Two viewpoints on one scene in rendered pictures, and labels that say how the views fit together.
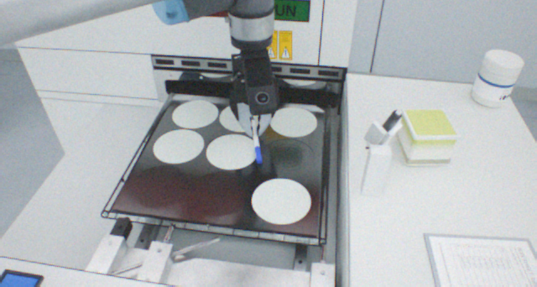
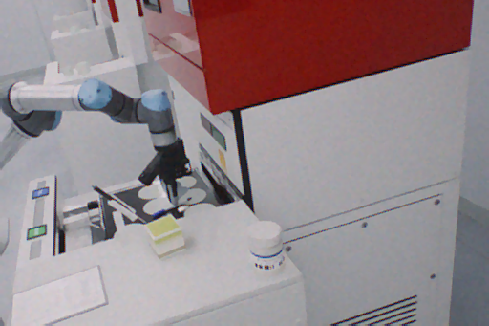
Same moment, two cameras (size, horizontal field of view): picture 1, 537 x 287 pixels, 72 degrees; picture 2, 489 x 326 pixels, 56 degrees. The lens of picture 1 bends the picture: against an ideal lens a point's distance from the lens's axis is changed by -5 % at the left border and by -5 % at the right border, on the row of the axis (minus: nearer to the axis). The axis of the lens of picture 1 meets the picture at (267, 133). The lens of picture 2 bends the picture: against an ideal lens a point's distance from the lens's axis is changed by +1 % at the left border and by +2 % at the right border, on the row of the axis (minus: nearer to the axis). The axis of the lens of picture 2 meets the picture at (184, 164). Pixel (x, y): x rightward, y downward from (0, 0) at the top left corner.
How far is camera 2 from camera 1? 121 cm
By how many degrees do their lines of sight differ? 61
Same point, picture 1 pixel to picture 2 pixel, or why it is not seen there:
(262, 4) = (152, 126)
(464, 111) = (236, 257)
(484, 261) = (85, 288)
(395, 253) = (84, 260)
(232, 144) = (163, 204)
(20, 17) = (34, 104)
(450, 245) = (93, 274)
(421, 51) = not seen: outside the picture
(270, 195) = (132, 228)
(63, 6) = (43, 104)
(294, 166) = not seen: hidden behind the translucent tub
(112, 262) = (73, 209)
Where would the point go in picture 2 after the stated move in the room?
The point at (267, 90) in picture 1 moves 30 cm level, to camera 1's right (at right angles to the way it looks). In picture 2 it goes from (148, 172) to (187, 217)
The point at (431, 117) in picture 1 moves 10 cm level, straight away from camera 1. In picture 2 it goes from (167, 225) to (209, 221)
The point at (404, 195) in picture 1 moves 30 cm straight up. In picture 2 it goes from (126, 252) to (94, 143)
